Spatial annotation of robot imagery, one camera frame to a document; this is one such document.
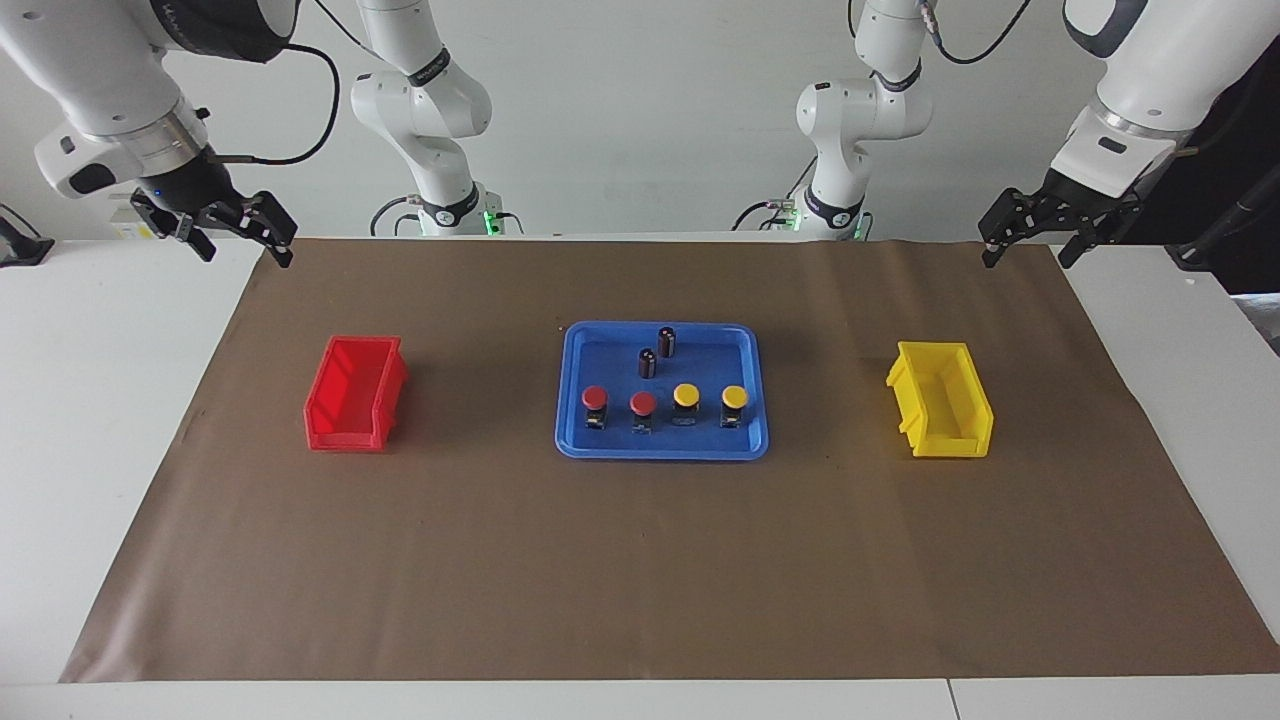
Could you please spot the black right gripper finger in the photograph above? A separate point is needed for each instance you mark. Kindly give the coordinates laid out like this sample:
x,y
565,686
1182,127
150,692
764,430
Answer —
x,y
277,228
195,237

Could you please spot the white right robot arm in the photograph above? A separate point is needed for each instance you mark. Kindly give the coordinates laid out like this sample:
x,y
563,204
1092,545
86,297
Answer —
x,y
100,60

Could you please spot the blue plastic tray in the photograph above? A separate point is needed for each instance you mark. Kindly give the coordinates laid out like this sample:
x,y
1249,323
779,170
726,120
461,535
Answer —
x,y
610,350

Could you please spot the red push button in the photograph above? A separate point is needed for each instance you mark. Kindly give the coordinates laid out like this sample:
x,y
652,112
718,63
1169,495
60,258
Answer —
x,y
643,402
594,397

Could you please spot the black button base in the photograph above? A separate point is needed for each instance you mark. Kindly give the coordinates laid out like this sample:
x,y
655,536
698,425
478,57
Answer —
x,y
666,344
648,365

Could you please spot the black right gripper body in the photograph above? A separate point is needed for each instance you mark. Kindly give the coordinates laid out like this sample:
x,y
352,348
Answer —
x,y
195,190

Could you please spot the black clamp stand foot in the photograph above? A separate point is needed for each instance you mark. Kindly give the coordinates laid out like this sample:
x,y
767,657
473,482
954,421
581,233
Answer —
x,y
20,250

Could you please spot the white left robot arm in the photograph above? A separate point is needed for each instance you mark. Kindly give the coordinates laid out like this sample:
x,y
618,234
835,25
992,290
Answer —
x,y
1160,60

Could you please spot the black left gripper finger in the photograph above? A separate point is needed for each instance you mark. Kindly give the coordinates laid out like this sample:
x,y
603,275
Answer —
x,y
1078,243
1000,222

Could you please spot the black button base upper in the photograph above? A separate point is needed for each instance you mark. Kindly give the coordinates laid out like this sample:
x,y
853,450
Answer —
x,y
648,365

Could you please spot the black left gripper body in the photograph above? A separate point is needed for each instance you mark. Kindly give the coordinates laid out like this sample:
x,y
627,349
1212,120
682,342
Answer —
x,y
1070,205

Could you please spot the black button base lower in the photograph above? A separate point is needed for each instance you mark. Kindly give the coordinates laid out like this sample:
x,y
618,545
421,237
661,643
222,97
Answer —
x,y
666,344

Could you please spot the brown paper table mat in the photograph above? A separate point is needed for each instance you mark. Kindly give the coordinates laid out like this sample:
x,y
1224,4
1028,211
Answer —
x,y
640,560

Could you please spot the black backdrop panel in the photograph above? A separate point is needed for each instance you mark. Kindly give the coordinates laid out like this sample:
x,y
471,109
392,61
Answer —
x,y
1240,170

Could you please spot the yellow push button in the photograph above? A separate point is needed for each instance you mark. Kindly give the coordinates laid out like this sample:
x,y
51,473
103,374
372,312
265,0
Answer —
x,y
735,396
686,394

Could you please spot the red plastic bin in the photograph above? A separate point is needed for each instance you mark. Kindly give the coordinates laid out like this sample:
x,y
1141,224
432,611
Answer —
x,y
345,435

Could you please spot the white wall socket box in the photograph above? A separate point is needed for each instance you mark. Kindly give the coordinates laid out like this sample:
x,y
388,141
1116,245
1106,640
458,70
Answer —
x,y
125,230

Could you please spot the yellow plastic bin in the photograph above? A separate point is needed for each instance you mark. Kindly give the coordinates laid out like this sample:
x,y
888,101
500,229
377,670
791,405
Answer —
x,y
950,445

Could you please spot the black pole stand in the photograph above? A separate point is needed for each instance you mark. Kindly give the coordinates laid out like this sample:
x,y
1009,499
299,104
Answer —
x,y
1200,255

